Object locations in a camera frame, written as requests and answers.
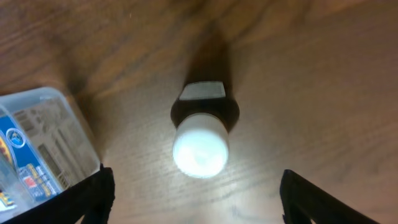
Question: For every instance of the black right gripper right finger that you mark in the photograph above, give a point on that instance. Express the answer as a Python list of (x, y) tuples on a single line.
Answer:
[(304, 202)]

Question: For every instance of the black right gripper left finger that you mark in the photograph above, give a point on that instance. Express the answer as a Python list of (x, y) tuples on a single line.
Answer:
[(90, 201)]

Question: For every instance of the blue cool fever box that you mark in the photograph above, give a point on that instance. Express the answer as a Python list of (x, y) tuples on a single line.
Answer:
[(26, 181)]

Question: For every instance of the clear plastic container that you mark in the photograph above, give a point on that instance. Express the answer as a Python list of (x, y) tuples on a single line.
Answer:
[(61, 141)]

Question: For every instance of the dark bottle white cap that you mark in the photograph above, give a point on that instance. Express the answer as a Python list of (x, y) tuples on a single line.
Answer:
[(203, 115)]

